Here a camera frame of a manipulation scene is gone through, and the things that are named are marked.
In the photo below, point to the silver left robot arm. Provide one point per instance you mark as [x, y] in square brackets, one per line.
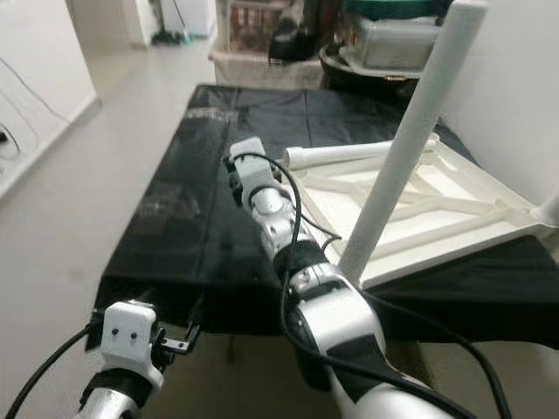
[118, 401]

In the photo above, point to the clear tape patch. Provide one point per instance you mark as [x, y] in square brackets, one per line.
[183, 209]

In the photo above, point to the clear tape strip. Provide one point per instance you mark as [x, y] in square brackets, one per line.
[214, 114]

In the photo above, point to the beige stone counter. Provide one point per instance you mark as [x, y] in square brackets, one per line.
[262, 72]

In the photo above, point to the orange lidded storage box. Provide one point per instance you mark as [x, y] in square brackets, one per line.
[253, 30]

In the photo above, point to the black plastic bag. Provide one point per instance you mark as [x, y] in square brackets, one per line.
[297, 39]

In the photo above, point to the clear plastic container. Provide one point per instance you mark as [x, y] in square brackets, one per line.
[397, 44]

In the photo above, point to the green pot lid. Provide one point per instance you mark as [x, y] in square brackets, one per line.
[397, 7]

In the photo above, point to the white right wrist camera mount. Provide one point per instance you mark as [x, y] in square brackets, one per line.
[249, 166]

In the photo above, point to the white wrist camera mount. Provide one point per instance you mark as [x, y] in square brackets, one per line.
[249, 166]
[127, 336]

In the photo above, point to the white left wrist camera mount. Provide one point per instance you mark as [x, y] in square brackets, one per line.
[127, 336]

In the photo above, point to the white wall socket with plug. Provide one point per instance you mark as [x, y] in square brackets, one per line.
[9, 141]

